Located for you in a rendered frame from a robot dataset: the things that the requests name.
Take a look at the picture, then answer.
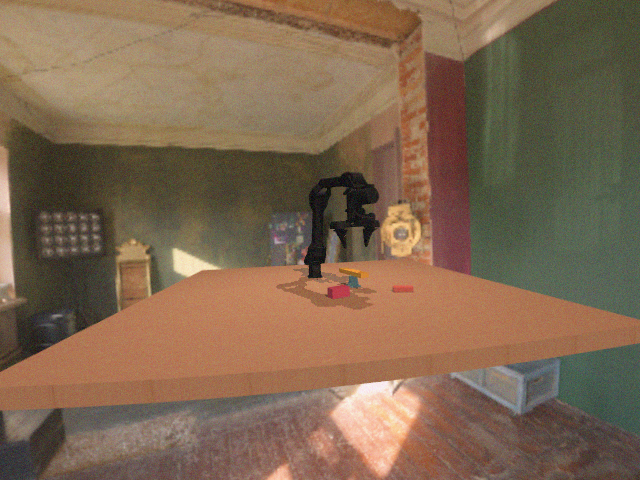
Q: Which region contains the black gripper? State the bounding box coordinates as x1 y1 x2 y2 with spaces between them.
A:
330 205 380 249

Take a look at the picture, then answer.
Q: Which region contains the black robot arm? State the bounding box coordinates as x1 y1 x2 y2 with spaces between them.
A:
304 171 379 278

